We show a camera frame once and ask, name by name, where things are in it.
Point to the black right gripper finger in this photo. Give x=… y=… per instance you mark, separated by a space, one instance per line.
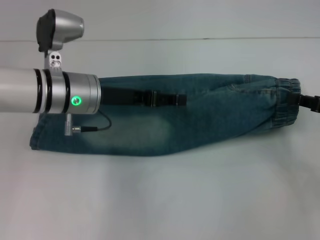
x=306 y=102

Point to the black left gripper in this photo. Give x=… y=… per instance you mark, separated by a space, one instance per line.
x=122 y=97

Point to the blue denim shorts with print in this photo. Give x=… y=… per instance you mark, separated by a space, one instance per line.
x=212 y=112

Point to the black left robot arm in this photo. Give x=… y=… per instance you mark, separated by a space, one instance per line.
x=37 y=91

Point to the silver camera mount bracket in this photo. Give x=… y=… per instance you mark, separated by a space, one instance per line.
x=54 y=60

